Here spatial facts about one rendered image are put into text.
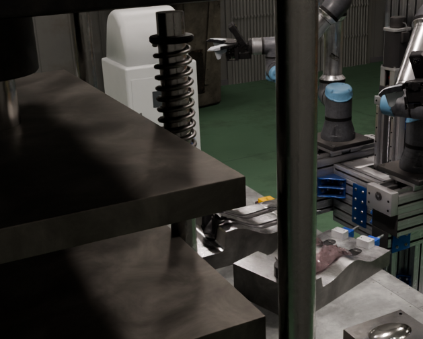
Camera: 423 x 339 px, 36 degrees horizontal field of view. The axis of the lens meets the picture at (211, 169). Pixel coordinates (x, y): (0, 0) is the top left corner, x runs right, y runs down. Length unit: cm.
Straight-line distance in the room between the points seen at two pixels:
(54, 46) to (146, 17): 290
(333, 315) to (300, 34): 126
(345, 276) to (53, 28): 649
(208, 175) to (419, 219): 165
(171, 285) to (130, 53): 421
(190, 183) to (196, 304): 26
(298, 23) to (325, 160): 195
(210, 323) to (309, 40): 48
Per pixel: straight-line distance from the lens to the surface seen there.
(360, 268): 217
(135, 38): 534
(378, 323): 186
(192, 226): 137
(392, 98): 196
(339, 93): 280
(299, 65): 90
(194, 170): 99
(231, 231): 223
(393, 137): 270
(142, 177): 98
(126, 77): 522
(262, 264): 205
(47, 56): 817
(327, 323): 198
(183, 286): 118
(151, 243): 135
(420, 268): 296
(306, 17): 89
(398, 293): 215
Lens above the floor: 187
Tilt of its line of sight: 19 degrees down
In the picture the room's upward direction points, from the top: 3 degrees counter-clockwise
